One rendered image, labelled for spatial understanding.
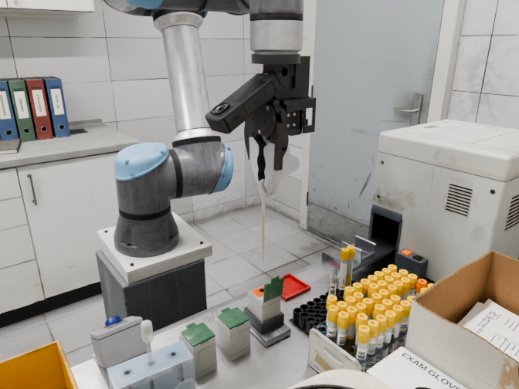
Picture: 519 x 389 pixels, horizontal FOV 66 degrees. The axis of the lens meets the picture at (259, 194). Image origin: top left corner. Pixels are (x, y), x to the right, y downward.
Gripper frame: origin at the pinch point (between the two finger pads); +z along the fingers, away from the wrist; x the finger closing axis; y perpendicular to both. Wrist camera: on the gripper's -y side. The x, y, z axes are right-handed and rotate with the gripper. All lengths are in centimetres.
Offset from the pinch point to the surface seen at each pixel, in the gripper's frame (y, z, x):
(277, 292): 0.6, 18.0, -3.2
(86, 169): 8, 38, 161
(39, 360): -34.6, 18.6, 3.9
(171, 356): -20.8, 16.8, -7.8
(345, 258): 17.2, 17.0, -3.2
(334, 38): 161, -24, 142
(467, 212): 38.1, 9.0, -14.4
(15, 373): -37.7, 19.1, 3.9
